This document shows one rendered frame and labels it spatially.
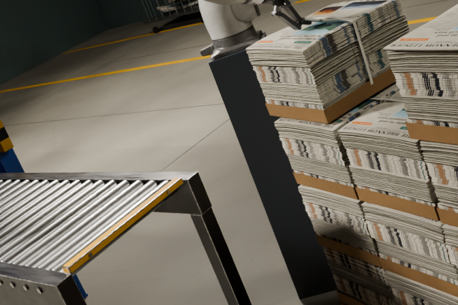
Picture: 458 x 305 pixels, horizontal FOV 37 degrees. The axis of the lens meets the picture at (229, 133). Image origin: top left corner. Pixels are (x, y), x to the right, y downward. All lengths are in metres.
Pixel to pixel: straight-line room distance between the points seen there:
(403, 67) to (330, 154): 0.46
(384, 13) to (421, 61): 0.51
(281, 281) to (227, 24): 1.12
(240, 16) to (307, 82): 0.53
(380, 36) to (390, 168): 0.42
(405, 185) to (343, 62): 0.39
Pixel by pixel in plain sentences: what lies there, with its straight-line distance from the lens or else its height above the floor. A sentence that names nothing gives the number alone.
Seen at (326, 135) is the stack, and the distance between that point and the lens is 1.89.
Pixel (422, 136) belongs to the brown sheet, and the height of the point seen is 0.85.
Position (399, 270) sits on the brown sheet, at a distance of 1.99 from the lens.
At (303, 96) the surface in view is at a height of 0.91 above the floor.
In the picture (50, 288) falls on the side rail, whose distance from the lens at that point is 1.75.
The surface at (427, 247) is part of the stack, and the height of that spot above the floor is 0.51.
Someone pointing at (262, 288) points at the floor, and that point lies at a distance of 2.88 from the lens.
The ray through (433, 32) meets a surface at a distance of 1.57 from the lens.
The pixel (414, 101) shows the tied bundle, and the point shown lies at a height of 0.93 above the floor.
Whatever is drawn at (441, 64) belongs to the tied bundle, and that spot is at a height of 1.03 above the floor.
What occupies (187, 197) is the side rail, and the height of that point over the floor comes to 0.74.
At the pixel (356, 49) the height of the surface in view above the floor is 0.98.
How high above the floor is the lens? 1.49
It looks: 18 degrees down
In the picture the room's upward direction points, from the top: 21 degrees counter-clockwise
